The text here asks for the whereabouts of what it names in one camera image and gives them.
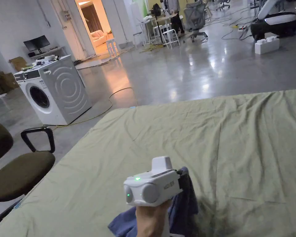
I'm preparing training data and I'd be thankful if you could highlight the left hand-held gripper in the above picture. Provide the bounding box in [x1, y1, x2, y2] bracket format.
[123, 156, 191, 207]

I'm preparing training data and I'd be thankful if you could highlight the dark blue shirt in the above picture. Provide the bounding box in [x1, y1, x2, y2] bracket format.
[108, 166, 199, 237]

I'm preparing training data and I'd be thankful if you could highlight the person's left hand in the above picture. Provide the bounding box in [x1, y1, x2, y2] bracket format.
[135, 200, 172, 237]

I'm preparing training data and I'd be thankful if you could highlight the bed with pale green sheet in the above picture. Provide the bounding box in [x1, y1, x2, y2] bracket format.
[0, 89, 296, 237]

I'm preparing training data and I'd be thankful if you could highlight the white washing machine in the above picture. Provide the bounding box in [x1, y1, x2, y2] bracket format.
[13, 55, 93, 126]

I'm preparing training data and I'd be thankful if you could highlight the olive office chair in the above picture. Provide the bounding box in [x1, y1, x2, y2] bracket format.
[0, 118, 56, 224]

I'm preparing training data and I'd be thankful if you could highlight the white stool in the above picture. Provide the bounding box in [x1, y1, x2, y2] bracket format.
[133, 32, 144, 48]
[161, 29, 181, 49]
[105, 38, 119, 57]

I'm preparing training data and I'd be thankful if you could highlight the cream sofa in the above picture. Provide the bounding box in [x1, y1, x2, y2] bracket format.
[91, 30, 109, 48]

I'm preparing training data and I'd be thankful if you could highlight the grey mesh office chair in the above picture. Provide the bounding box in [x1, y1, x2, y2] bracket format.
[183, 2, 209, 43]

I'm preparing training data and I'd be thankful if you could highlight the white foam block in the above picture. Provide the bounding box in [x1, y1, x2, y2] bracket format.
[254, 35, 280, 55]

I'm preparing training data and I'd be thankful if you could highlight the brown carton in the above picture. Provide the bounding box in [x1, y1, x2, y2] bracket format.
[9, 56, 28, 72]

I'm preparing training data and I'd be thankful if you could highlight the table with black monitor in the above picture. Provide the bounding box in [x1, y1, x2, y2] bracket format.
[8, 35, 67, 62]

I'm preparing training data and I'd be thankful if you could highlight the white and black robot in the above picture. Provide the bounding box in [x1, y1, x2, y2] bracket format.
[250, 0, 296, 40]

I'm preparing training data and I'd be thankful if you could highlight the yellow floor cable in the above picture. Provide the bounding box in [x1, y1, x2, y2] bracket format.
[55, 87, 134, 128]

